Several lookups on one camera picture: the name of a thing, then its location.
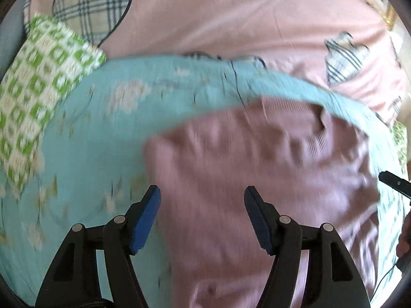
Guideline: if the pink knitted sweater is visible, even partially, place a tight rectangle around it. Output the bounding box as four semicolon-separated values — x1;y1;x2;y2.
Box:
144;98;380;307

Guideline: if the person's right hand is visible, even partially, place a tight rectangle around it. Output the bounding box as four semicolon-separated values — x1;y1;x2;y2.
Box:
396;212;411;258

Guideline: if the teal floral bed sheet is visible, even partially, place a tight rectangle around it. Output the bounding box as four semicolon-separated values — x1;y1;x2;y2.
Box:
1;56;401;305

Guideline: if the pink quilt with plaid hearts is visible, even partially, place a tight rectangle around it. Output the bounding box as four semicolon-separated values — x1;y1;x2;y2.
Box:
24;0;407;123

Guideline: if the green white checkered pillow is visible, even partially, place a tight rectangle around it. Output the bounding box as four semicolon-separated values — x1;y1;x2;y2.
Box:
1;14;106;194

